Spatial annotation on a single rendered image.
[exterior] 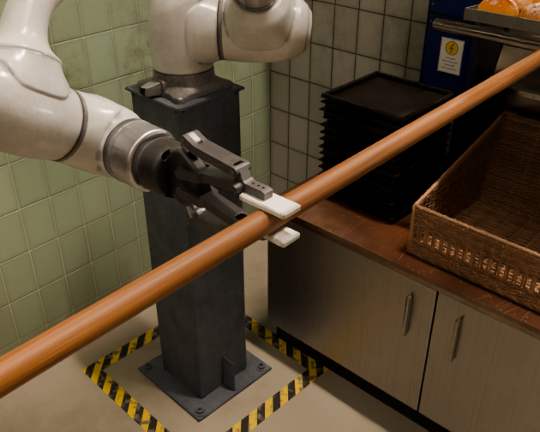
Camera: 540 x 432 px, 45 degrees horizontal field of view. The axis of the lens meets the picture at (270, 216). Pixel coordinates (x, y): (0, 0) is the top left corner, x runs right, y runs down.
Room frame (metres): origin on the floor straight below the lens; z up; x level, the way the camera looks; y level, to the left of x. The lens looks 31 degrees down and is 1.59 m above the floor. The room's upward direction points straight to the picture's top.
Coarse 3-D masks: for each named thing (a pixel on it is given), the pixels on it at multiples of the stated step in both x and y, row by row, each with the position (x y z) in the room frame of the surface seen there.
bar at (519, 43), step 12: (432, 24) 1.60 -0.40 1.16; (444, 24) 1.57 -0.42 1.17; (456, 24) 1.56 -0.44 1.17; (468, 24) 1.54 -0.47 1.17; (468, 36) 1.53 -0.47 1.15; (480, 36) 1.51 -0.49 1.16; (492, 36) 1.49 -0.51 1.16; (504, 36) 1.47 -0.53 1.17; (516, 36) 1.46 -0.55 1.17; (528, 36) 1.45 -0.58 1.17; (528, 48) 1.43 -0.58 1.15
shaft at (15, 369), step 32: (480, 96) 1.01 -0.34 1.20; (416, 128) 0.87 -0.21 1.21; (352, 160) 0.76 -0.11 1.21; (384, 160) 0.80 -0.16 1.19; (320, 192) 0.69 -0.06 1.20; (256, 224) 0.61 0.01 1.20; (192, 256) 0.55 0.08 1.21; (224, 256) 0.57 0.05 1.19; (128, 288) 0.49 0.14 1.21; (160, 288) 0.50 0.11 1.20; (96, 320) 0.45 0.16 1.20; (128, 320) 0.47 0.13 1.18; (32, 352) 0.41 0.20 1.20; (64, 352) 0.42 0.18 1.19; (0, 384) 0.38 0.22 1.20
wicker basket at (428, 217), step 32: (512, 128) 1.76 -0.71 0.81; (480, 160) 1.71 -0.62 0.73; (512, 160) 1.72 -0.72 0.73; (448, 192) 1.59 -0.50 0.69; (480, 192) 1.74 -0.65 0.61; (512, 192) 1.69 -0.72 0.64; (416, 224) 1.45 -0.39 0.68; (448, 224) 1.38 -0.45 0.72; (480, 224) 1.59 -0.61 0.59; (512, 224) 1.59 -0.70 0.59; (448, 256) 1.38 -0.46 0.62; (480, 256) 1.32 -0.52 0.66; (512, 256) 1.27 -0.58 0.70; (512, 288) 1.29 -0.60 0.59
